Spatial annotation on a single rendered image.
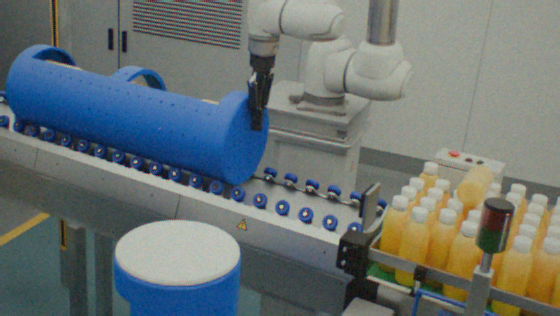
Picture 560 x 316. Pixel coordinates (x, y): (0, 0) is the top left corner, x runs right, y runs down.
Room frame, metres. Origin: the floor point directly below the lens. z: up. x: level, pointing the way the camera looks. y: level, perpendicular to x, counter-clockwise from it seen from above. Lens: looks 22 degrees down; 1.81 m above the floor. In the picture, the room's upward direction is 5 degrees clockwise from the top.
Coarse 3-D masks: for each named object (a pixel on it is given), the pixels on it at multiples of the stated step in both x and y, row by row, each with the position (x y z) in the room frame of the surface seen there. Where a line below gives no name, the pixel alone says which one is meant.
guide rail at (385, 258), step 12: (372, 252) 1.50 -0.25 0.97; (384, 252) 1.49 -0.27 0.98; (384, 264) 1.48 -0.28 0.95; (396, 264) 1.47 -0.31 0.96; (408, 264) 1.45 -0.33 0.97; (420, 264) 1.45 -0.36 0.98; (432, 276) 1.43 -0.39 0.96; (444, 276) 1.42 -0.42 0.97; (456, 276) 1.40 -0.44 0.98; (468, 288) 1.39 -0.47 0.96; (492, 288) 1.37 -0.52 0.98; (504, 300) 1.35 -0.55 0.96; (516, 300) 1.34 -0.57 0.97; (528, 300) 1.33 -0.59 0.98; (540, 312) 1.32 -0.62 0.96; (552, 312) 1.31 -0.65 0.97
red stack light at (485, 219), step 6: (486, 210) 1.22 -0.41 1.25; (480, 216) 1.24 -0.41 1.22; (486, 216) 1.22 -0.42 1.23; (492, 216) 1.21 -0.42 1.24; (498, 216) 1.20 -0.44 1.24; (504, 216) 1.20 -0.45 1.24; (510, 216) 1.21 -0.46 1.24; (480, 222) 1.23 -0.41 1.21; (486, 222) 1.21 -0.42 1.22; (492, 222) 1.21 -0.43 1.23; (498, 222) 1.20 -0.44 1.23; (504, 222) 1.20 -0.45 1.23; (510, 222) 1.21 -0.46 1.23; (486, 228) 1.21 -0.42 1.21; (492, 228) 1.21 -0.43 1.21; (498, 228) 1.20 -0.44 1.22; (504, 228) 1.20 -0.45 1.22; (510, 228) 1.22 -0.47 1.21
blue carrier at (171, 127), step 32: (32, 64) 2.15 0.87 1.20; (32, 96) 2.09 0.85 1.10; (64, 96) 2.04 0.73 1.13; (96, 96) 1.99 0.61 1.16; (128, 96) 1.95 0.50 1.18; (160, 96) 1.92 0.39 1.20; (64, 128) 2.06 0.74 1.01; (96, 128) 1.98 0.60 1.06; (128, 128) 1.92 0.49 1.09; (160, 128) 1.88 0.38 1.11; (192, 128) 1.83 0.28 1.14; (224, 128) 1.79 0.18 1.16; (160, 160) 1.91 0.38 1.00; (192, 160) 1.82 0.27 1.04; (224, 160) 1.78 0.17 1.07; (256, 160) 1.96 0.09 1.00
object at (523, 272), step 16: (544, 208) 1.65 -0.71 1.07; (512, 224) 1.55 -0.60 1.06; (544, 224) 1.58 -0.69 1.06; (512, 240) 1.46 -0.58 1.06; (480, 256) 1.44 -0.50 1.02; (496, 256) 1.42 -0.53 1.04; (512, 256) 1.38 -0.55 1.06; (528, 256) 1.37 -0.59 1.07; (544, 256) 1.38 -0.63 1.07; (496, 272) 1.42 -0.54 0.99; (512, 272) 1.36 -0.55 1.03; (528, 272) 1.36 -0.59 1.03; (544, 272) 1.37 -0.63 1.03; (512, 288) 1.36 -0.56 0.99; (528, 288) 1.39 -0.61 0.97; (544, 288) 1.36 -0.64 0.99; (496, 304) 1.38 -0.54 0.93
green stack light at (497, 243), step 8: (480, 224) 1.23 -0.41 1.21; (480, 232) 1.22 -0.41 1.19; (488, 232) 1.21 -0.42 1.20; (496, 232) 1.20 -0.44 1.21; (504, 232) 1.21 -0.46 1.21; (480, 240) 1.22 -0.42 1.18; (488, 240) 1.21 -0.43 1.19; (496, 240) 1.20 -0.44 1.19; (504, 240) 1.21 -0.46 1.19; (480, 248) 1.21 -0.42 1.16; (488, 248) 1.20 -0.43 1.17; (496, 248) 1.20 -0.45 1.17; (504, 248) 1.21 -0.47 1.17
